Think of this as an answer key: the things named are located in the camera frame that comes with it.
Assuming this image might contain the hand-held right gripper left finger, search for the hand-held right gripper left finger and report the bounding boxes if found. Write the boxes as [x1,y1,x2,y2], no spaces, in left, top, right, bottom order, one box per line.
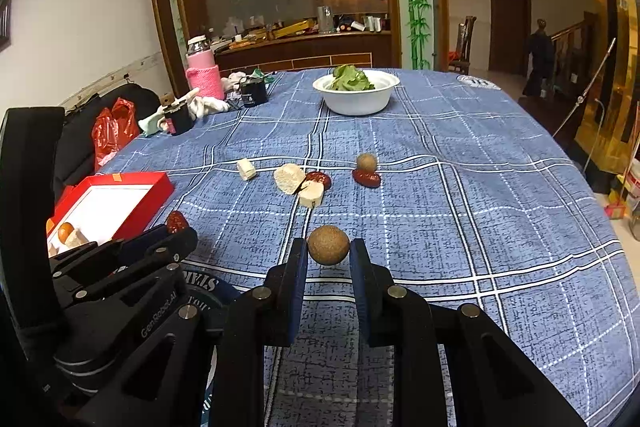
[75,237,308,427]

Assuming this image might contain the pale green glove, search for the pale green glove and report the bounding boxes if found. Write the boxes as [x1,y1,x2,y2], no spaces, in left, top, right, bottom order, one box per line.
[139,109,166,136]

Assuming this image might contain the metal pole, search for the metal pole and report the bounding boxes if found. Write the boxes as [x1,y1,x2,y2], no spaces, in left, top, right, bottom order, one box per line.
[552,38,617,138]

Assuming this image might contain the wooden counter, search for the wooden counter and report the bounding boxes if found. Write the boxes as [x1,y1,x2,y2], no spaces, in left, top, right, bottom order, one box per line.
[212,29,393,80]

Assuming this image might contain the dark bottle with cork stopper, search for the dark bottle with cork stopper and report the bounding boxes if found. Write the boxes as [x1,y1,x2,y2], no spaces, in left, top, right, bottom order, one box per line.
[159,93,195,136]

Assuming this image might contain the blue plaid tablecloth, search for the blue plaid tablecloth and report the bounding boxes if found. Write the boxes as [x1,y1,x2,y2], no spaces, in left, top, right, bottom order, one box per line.
[95,68,640,427]

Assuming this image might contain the white cotton glove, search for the white cotton glove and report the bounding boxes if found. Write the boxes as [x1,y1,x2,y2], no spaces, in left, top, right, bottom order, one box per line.
[186,89,231,118]

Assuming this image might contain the green leafy vegetables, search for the green leafy vegetables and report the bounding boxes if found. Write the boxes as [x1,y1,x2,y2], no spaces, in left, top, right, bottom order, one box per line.
[331,64,376,92]

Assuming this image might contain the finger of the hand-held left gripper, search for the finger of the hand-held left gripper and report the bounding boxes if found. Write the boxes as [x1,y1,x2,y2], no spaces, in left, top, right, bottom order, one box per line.
[48,224,171,273]
[52,229,198,303]

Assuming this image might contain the bottle with pink knit sleeve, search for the bottle with pink knit sleeve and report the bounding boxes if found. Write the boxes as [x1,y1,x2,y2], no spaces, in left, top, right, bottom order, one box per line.
[186,36,225,100]

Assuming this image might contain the white bucket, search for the white bucket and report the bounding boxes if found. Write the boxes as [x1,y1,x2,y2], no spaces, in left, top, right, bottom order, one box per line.
[625,159,640,212]

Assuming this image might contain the red box with white inside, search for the red box with white inside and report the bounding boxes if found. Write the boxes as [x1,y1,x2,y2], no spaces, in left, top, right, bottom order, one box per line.
[46,172,176,258]

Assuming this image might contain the white bowl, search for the white bowl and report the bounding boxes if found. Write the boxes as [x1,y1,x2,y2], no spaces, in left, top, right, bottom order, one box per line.
[312,69,401,116]

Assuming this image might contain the large round sugarcane piece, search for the large round sugarcane piece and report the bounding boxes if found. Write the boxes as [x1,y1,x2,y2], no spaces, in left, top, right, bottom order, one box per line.
[273,163,307,195]

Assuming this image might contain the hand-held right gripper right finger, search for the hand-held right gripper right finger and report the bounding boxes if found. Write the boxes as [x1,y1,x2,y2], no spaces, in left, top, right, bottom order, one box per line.
[350,237,586,427]

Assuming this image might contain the brown wooden door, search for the brown wooden door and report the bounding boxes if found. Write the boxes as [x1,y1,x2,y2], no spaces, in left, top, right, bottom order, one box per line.
[487,0,532,75]

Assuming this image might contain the red plastic bag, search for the red plastic bag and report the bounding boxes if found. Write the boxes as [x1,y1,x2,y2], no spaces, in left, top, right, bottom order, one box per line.
[91,98,141,172]

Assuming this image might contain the black sofa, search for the black sofa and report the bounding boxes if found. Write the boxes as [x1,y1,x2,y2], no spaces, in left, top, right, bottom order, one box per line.
[52,86,161,188]

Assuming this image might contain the wooden chair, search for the wooden chair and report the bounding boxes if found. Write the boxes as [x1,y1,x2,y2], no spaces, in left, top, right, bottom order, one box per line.
[447,17,477,75]

